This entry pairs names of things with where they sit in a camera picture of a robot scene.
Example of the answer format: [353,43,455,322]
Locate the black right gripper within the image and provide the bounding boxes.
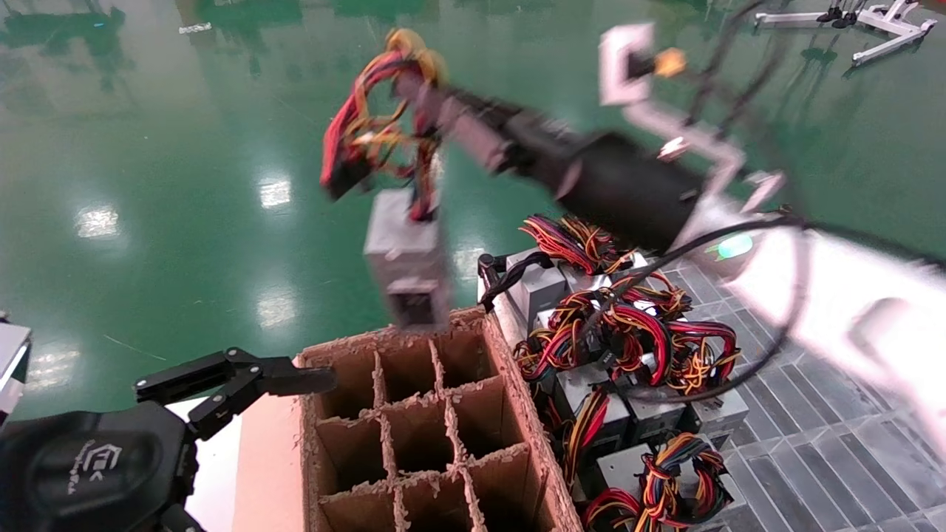
[399,74,703,256]

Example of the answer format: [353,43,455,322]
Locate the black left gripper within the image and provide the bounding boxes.
[0,347,337,532]

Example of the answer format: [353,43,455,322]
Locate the grey power supply striped cable bundle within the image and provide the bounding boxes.
[320,28,453,335]

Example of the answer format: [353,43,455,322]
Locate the brown cardboard divider box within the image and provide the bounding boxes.
[296,307,585,532]

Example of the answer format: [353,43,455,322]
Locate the dark grey power supply box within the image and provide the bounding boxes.
[625,384,699,444]

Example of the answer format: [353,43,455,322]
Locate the light grey power supply box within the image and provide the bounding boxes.
[691,388,749,437]

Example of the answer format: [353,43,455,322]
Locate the clear plastic compartment tray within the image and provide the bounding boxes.
[650,251,946,532]

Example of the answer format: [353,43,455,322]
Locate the grey power supply multicolour cables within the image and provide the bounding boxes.
[520,213,651,296]

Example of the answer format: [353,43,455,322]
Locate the grey power supply black cable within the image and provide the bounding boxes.
[477,250,571,322]

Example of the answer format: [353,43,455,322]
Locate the orange cable plug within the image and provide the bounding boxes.
[654,48,688,78]

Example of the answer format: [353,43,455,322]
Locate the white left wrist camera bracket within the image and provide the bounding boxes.
[0,314,34,428]

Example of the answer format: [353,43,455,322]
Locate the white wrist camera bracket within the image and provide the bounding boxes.
[0,314,34,428]
[599,22,786,215]

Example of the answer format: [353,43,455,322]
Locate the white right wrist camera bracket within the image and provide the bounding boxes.
[599,22,786,215]

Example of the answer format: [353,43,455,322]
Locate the grey power supply thick red cables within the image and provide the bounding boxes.
[514,272,741,396]

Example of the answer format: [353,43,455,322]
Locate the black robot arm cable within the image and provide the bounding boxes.
[628,0,946,403]

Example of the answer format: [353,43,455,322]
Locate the grey power supply orange red cables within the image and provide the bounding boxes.
[551,366,629,492]

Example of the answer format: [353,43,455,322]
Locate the grey power supply looped cable bundle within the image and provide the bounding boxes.
[580,432,747,532]

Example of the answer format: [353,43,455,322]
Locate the white metal stand frame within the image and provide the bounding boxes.
[754,0,938,67]

